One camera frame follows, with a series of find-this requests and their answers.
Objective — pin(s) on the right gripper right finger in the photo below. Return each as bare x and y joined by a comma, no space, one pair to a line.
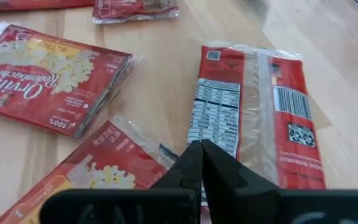
232,186

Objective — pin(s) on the red Orville popcorn bag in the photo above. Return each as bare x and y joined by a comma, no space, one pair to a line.
110,168
42,93
291,93
26,3
129,9

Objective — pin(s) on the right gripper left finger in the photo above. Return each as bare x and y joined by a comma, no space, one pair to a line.
188,174

